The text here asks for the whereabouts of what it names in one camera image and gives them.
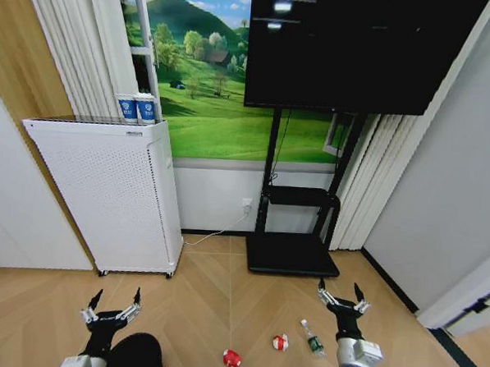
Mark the white pleated curtain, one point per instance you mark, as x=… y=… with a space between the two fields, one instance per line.
x=377 y=178
x=79 y=47

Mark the white blue paper cup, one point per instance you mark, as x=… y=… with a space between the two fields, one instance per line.
x=145 y=109
x=127 y=108

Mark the green landscape wall mural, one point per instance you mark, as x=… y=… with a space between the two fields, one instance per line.
x=208 y=91

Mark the clear plastic bottle green label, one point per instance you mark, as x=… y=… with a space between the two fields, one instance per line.
x=314 y=341

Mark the black door latch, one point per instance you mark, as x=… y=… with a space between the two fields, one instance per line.
x=479 y=305

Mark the white air purifier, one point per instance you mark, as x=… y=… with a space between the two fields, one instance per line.
x=112 y=201

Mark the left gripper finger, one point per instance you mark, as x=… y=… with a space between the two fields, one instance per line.
x=90 y=313
x=130 y=311

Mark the crushed red white can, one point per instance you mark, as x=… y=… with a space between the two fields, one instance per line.
x=280 y=342
x=231 y=358

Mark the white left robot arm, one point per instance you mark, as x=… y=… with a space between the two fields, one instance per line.
x=81 y=365

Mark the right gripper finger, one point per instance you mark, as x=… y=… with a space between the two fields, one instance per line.
x=362 y=305
x=326 y=297

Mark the black television stand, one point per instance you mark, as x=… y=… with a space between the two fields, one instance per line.
x=292 y=254

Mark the white wall socket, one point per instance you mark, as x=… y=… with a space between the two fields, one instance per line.
x=247 y=203

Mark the black television screen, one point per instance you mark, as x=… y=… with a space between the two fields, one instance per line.
x=350 y=53

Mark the white door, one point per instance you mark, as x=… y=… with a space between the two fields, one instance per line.
x=465 y=293

